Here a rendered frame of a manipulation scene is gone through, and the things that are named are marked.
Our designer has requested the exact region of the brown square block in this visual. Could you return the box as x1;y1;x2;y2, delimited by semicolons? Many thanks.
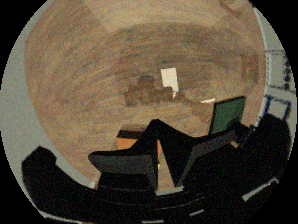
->
116;131;161;160

